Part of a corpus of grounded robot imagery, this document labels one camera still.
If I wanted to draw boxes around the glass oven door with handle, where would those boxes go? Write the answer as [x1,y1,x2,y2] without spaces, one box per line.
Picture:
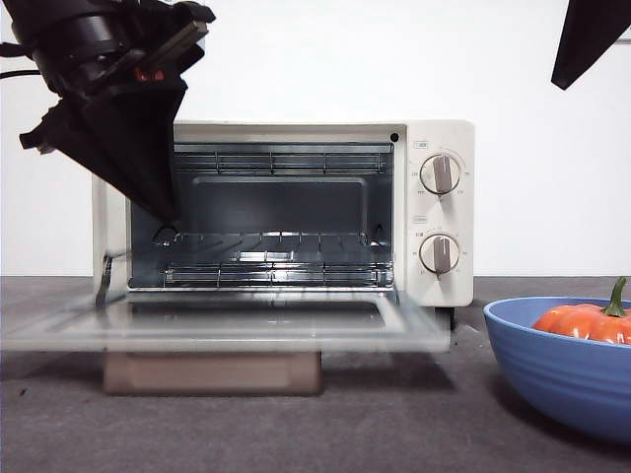
[0,288,453,397]

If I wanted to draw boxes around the orange pumpkin with green stem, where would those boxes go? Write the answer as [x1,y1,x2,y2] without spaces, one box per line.
[531,276,631,347]

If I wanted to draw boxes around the blue ribbed bowl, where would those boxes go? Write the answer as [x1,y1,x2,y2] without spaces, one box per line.
[483,296,631,445]

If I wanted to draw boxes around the cream Toshiba toaster oven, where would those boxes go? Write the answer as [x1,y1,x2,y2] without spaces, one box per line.
[90,118,476,327]

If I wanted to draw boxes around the beige temperature knob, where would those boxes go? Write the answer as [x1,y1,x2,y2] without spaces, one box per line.
[419,153,462,196]

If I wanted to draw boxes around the beige timer knob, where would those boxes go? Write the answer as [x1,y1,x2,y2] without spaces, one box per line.
[419,233,461,275]

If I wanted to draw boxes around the metal wire oven rack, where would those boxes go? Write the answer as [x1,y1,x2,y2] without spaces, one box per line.
[102,230,397,263]

